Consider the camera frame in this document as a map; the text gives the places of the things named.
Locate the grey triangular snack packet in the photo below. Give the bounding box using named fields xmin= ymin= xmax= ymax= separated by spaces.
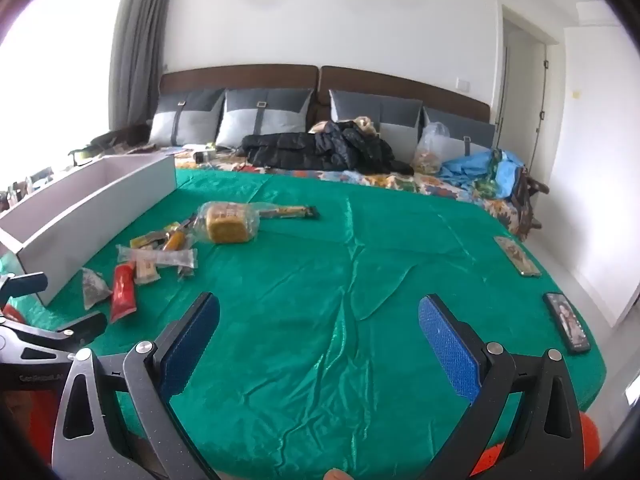
xmin=81 ymin=268 xmax=112 ymax=311

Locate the red snack packet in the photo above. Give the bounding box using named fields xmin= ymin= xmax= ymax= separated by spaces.
xmin=110 ymin=262 xmax=137 ymax=324

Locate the clear biscuit pack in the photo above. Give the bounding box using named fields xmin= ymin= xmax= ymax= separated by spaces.
xmin=116 ymin=245 xmax=198 ymax=269

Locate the yellow brown snack packet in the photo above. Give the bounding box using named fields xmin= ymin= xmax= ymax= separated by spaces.
xmin=129 ymin=230 xmax=171 ymax=249

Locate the corn sausage pack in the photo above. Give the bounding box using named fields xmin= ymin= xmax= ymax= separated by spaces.
xmin=163 ymin=217 xmax=194 ymax=252

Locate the clear plastic bag of snacks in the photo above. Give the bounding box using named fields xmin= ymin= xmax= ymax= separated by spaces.
xmin=412 ymin=122 xmax=450 ymax=174

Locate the red sleeve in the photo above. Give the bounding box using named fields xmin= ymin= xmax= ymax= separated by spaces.
xmin=470 ymin=410 xmax=602 ymax=478

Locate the white storage box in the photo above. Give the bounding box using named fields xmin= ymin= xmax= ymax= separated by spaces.
xmin=1 ymin=153 xmax=176 ymax=306

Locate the bagged bread loaf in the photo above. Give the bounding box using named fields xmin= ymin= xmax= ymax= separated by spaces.
xmin=192 ymin=202 xmax=259 ymax=245

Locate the patterned-case smartphone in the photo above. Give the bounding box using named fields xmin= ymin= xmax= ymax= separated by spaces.
xmin=495 ymin=236 xmax=541 ymax=278

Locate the green satin bedspread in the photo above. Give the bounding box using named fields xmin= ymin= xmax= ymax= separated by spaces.
xmin=8 ymin=167 xmax=608 ymax=480

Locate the far left grey pillow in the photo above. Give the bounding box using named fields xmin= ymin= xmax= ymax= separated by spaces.
xmin=150 ymin=89 xmax=224 ymax=148

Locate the grey pillow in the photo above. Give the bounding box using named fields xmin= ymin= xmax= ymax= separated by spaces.
xmin=150 ymin=89 xmax=224 ymax=148
xmin=423 ymin=107 xmax=496 ymax=162
xmin=215 ymin=88 xmax=314 ymax=150
xmin=329 ymin=90 xmax=423 ymax=164

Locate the long black-tipped snack pack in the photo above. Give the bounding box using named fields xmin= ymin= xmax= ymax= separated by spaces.
xmin=257 ymin=205 xmax=320 ymax=220

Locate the wooden chair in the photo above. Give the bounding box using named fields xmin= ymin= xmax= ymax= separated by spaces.
xmin=510 ymin=166 xmax=550 ymax=240

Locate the grey curtain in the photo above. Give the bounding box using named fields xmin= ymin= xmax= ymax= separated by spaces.
xmin=108 ymin=0 xmax=169 ymax=129

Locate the blue cloth pile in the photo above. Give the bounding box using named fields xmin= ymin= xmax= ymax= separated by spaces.
xmin=436 ymin=148 xmax=524 ymax=200

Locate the far right grey pillow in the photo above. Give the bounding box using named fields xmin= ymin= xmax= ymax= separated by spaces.
xmin=423 ymin=107 xmax=496 ymax=162

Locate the black puffer jacket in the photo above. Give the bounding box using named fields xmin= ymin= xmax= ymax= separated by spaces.
xmin=240 ymin=122 xmax=414 ymax=176

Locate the brown headboard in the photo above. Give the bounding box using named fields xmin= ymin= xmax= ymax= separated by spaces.
xmin=160 ymin=64 xmax=490 ymax=122

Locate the white door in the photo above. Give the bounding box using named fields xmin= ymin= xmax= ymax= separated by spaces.
xmin=496 ymin=18 xmax=548 ymax=168

